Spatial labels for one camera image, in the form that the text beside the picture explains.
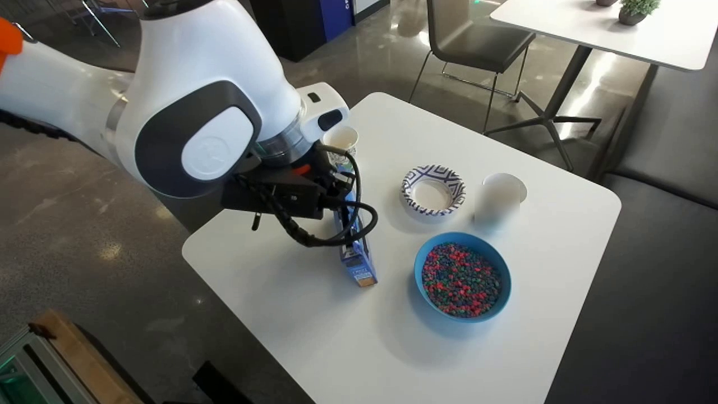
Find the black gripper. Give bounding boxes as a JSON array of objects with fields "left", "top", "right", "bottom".
[{"left": 220, "top": 152, "right": 352, "bottom": 217}]

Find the blue snack box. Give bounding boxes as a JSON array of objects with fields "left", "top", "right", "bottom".
[{"left": 335, "top": 192, "right": 377, "bottom": 286}]

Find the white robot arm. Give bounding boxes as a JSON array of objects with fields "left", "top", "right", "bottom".
[{"left": 0, "top": 0, "right": 352, "bottom": 217}]

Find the patterned paper cup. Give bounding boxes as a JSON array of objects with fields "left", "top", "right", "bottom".
[
  {"left": 475, "top": 173, "right": 527, "bottom": 227},
  {"left": 323, "top": 123, "right": 360, "bottom": 154}
]

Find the patterned paper bowl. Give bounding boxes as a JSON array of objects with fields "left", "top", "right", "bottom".
[{"left": 399, "top": 163, "right": 468, "bottom": 217}]

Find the blue bowl of beads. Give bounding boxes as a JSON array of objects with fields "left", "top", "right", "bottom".
[{"left": 413, "top": 231, "right": 512, "bottom": 322}]

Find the wooden side shelf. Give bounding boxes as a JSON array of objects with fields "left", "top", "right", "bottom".
[{"left": 0, "top": 310, "right": 149, "bottom": 404}]

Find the green potted plant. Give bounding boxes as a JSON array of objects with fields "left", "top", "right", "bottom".
[{"left": 619, "top": 0, "right": 663, "bottom": 26}]

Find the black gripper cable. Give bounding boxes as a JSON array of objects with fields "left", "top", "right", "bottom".
[{"left": 271, "top": 144, "right": 381, "bottom": 250}]

